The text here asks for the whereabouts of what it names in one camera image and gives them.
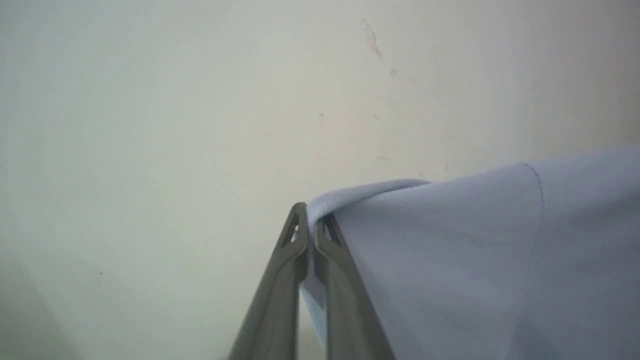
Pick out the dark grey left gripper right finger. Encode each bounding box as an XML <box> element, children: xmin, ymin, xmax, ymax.
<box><xmin>313</xmin><ymin>213</ymin><xmax>396</xmax><ymax>360</ymax></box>

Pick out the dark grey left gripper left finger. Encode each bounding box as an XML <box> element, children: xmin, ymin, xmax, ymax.
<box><xmin>227</xmin><ymin>202</ymin><xmax>309</xmax><ymax>360</ymax></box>

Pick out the light blue and white shirt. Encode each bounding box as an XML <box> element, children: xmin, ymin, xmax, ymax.
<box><xmin>299</xmin><ymin>145</ymin><xmax>640</xmax><ymax>360</ymax></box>

